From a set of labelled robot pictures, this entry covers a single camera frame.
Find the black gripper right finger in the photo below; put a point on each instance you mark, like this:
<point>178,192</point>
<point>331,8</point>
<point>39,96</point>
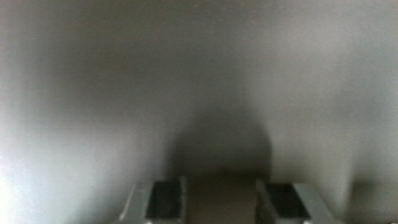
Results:
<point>290,204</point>

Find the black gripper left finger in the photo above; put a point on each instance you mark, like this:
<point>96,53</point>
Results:
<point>156,203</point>

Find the white cabinet body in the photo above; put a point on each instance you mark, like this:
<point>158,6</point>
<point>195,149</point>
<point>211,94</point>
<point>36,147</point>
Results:
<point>219,89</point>

